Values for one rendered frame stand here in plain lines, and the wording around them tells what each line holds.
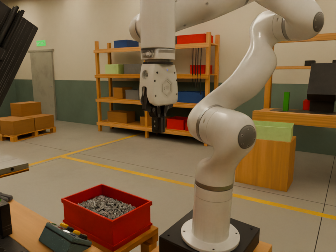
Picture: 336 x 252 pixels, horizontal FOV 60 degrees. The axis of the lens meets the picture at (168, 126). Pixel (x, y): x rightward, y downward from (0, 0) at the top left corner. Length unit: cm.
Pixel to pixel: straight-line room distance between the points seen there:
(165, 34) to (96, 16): 769
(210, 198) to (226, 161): 14
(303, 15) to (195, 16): 31
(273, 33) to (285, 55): 491
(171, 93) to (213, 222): 42
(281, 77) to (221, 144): 517
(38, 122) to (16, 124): 59
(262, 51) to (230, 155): 32
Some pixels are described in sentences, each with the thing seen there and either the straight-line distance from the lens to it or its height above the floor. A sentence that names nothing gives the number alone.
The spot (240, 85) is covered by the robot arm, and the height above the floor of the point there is 139.
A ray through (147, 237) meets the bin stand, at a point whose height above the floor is 79.
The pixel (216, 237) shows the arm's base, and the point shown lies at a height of 94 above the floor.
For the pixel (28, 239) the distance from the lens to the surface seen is 111.
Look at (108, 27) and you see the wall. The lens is 804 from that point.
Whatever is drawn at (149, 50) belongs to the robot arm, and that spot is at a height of 148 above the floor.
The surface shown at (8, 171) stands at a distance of 108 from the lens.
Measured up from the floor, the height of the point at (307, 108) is 83.
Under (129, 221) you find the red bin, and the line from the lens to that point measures 116.
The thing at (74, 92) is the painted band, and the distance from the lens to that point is 898.
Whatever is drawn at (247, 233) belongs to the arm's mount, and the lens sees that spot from 107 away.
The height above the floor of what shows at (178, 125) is 36.
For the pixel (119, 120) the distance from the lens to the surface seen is 714.
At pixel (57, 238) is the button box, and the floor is 94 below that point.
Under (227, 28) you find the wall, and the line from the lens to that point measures 628.
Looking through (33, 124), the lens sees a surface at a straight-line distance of 729.
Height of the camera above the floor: 143
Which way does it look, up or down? 10 degrees down
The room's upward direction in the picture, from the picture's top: straight up
